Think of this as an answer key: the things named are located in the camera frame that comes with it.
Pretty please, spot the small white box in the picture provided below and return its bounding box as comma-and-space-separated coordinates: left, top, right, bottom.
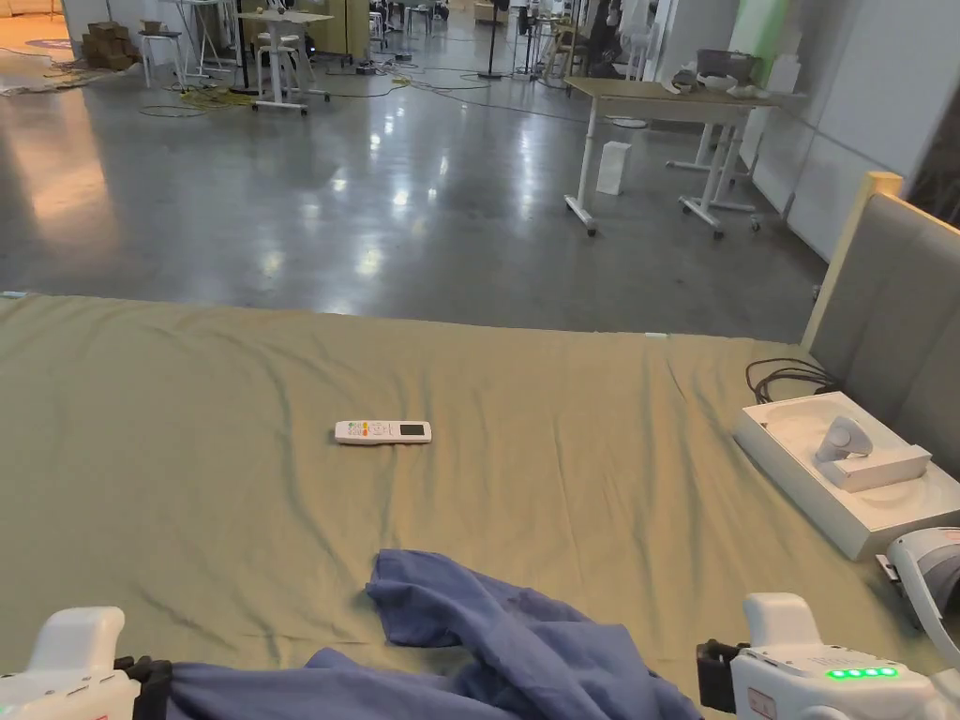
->
817, 444, 932, 494

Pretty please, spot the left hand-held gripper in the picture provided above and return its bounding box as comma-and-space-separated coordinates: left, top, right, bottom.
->
0, 606, 174, 720

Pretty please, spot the white standing desk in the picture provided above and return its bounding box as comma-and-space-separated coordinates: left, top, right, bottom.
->
235, 6, 336, 117

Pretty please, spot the yellow cable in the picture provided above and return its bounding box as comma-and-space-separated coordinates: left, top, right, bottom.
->
139, 73, 413, 121

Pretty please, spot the white hand controller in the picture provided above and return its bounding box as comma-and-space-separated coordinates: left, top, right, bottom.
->
813, 414, 876, 463

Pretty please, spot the white carton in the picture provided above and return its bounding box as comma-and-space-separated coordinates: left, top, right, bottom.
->
596, 140, 632, 197

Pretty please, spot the white remote control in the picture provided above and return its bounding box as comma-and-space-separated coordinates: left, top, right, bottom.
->
334, 420, 434, 447

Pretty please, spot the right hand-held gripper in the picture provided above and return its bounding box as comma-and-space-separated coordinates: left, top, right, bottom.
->
696, 592, 960, 720

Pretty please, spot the white stool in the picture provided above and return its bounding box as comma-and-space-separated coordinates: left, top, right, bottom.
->
138, 29, 188, 88

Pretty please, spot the dark blue shirt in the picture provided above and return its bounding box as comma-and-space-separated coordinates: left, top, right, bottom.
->
166, 548, 708, 720

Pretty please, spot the black cable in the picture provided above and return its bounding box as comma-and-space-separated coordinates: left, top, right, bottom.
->
745, 357, 840, 404

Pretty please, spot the white packaging tray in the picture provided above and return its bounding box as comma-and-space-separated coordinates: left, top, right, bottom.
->
732, 389, 960, 563

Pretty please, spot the bed with pale green sheet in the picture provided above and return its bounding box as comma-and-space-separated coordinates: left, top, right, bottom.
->
0, 291, 960, 720

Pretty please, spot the black floor fan stand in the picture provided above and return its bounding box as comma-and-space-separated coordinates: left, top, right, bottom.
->
477, 0, 509, 81

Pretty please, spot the stack of cardboard boxes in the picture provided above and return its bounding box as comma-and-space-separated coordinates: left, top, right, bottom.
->
80, 22, 142, 73

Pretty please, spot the wooden table with white legs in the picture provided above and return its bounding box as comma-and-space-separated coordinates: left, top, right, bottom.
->
562, 48, 810, 241

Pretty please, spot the grey padded headboard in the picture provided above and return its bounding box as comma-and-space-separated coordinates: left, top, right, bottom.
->
801, 172, 960, 483

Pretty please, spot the white and grey headset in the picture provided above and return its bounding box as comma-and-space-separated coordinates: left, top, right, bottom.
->
875, 526, 960, 633

